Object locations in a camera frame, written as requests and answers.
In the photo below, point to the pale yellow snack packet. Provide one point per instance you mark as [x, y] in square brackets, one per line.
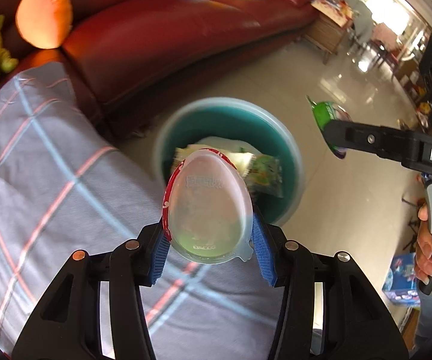
[242, 161]

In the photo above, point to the green snack packet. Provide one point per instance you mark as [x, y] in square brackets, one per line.
[322, 110]

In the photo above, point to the orange carrot plush toy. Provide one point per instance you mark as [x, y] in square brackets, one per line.
[45, 15]

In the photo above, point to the egg-shaped clear plastic cup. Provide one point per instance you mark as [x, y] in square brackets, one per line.
[208, 202]

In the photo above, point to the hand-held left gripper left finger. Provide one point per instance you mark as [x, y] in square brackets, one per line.
[157, 255]

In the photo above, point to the blue toy box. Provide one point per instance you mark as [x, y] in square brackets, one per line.
[401, 279]

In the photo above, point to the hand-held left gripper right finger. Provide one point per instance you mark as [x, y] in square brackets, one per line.
[262, 255]

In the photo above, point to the teal round trash bin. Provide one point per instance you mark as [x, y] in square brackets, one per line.
[238, 120]

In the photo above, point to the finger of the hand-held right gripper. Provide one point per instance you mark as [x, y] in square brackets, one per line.
[369, 137]

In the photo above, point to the red leather sofa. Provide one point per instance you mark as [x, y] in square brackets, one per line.
[163, 45]

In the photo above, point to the wooden side table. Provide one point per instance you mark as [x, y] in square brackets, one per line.
[324, 33]

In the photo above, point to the grey plaid blanket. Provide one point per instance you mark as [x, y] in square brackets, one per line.
[50, 176]

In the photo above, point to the light green printed packet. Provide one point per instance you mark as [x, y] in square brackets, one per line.
[266, 174]

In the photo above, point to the dark wooden chair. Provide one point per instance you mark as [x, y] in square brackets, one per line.
[388, 48]

